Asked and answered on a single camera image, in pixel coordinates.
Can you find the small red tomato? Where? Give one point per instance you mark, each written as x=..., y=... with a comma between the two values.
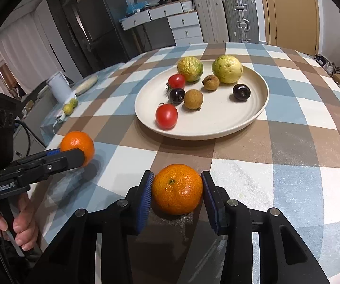
x=176, y=81

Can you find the silver suitcase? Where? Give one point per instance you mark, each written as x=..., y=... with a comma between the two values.
x=241, y=17

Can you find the dark grey refrigerator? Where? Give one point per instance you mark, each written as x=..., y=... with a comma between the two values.
x=104, y=14

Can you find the white cylindrical container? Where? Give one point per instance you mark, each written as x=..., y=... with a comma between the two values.
x=60, y=87

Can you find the pile of shoes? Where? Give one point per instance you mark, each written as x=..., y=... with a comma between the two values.
x=326, y=65

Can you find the pale yellow guava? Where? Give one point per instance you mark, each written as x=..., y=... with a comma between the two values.
x=226, y=68

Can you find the brown longan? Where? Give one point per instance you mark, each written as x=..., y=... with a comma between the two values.
x=193, y=99
x=211, y=82

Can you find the wooden door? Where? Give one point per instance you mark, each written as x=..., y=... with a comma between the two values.
x=291, y=9

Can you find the large red tomato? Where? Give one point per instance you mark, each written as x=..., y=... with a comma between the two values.
x=166, y=116

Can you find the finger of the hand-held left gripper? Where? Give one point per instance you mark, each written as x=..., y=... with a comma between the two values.
x=63, y=161
x=52, y=153

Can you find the person's left hand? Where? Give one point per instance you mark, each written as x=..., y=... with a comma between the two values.
x=25, y=230

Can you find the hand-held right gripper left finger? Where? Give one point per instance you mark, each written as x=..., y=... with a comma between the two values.
x=144, y=202

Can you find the round wooden board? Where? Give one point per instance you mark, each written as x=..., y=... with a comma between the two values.
x=86, y=84

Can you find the green yellow guava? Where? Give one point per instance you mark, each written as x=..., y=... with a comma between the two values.
x=190, y=68

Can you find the white desk with drawers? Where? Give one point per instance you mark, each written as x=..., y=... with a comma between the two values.
x=184, y=20

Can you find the small green lime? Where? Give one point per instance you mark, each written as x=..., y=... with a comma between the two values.
x=74, y=102
x=67, y=109

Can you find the dark tall cabinet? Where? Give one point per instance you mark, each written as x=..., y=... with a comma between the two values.
x=63, y=29

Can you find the dark purple plum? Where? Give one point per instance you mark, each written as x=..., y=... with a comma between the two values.
x=177, y=95
x=241, y=91

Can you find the blue plastic bag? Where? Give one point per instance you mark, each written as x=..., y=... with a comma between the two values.
x=136, y=7

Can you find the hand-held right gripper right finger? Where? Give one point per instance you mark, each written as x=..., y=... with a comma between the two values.
x=209, y=201

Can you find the cream round plate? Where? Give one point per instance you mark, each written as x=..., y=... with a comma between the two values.
x=217, y=118

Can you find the orange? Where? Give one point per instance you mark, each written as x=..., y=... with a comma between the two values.
x=78, y=143
x=177, y=193

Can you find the beige suitcase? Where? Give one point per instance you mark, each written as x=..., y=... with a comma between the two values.
x=209, y=17

